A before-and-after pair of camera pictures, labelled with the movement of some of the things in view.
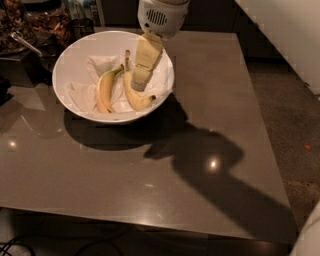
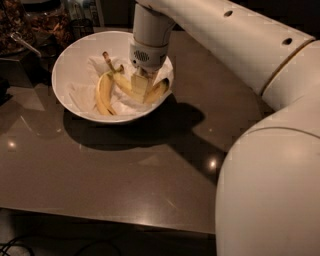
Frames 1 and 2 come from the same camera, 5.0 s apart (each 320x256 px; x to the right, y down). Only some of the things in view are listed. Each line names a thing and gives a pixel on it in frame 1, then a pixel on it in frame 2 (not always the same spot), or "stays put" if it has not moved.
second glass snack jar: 47,23 stays put
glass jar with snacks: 14,17 stays put
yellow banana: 137,101 → 154,93
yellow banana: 103,90 stays put
